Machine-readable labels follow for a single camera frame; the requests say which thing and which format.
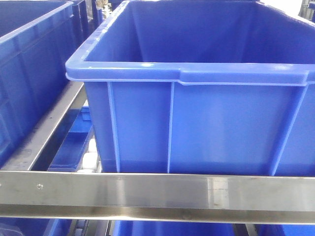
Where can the steel shelf front rail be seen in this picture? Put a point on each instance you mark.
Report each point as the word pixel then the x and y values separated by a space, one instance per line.
pixel 158 197

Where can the central blue target bin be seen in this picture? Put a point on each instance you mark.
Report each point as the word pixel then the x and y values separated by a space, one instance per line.
pixel 201 87

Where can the left neighbouring blue bin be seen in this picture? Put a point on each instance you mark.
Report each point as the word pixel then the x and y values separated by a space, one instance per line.
pixel 36 39

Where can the blue bin below rail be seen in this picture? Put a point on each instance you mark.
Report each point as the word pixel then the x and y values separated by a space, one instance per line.
pixel 159 228

